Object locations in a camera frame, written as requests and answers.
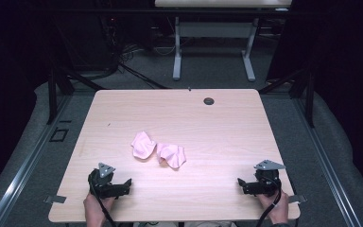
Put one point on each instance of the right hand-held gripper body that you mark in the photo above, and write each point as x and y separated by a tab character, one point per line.
267	181

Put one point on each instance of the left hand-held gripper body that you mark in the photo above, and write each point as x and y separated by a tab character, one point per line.
100	184

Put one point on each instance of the pink sock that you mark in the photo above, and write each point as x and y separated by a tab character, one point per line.
143	145
172	155

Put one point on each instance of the person's left hand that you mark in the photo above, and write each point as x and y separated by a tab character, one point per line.
94	208

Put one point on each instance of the person's right hand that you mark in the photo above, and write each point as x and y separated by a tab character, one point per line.
277	209

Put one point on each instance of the round grey table grommet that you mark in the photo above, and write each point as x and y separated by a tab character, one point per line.
208	101

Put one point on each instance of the black metal stand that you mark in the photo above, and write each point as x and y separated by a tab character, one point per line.
309	97
53	94

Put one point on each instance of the dark equipment cabinet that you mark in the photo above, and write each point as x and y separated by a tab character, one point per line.
85	41

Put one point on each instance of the white desk with grey legs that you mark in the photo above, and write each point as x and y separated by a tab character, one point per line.
214	30

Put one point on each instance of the grey metal table bracket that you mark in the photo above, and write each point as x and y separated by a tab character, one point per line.
56	199
297	198

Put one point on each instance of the aluminium floor rail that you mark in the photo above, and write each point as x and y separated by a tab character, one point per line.
326	164
28	164

